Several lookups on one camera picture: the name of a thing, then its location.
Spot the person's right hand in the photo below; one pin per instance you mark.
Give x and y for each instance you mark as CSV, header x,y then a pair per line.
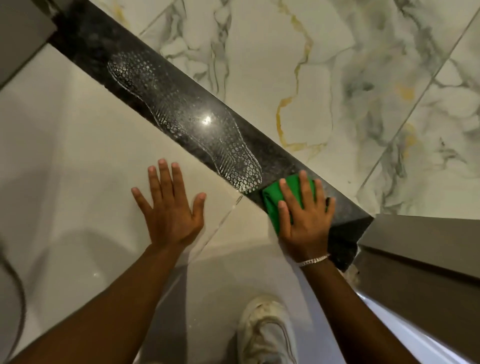
x,y
309,228

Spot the person's left hand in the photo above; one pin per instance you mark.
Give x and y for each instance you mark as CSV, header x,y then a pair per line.
x,y
170,221

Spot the person's right thumb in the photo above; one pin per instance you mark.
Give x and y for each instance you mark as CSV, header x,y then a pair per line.
x,y
284,226

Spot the person's right middle finger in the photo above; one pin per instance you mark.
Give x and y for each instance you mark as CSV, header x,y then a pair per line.
x,y
307,189

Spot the person's left thumb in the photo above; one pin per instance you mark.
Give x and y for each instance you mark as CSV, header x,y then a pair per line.
x,y
199,208

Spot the person's right little finger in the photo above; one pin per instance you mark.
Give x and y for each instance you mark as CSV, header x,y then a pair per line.
x,y
330,208

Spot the person's left middle finger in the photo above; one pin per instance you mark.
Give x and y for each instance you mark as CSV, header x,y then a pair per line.
x,y
165,182

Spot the person's left little finger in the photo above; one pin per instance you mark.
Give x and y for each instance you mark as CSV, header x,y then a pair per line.
x,y
141,202

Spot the green cleaning cloth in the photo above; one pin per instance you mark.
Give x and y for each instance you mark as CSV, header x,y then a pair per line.
x,y
273,198

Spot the person's left forearm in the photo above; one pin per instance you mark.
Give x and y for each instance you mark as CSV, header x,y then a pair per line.
x,y
101,315

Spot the person's right forearm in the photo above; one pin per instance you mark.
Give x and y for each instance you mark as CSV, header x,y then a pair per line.
x,y
348,318

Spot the white sneaker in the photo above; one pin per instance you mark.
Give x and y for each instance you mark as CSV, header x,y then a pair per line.
x,y
266,333

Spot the black granite threshold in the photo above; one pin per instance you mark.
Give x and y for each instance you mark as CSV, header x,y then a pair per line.
x,y
123,48

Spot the grey door frame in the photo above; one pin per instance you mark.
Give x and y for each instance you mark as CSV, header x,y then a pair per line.
x,y
420,262

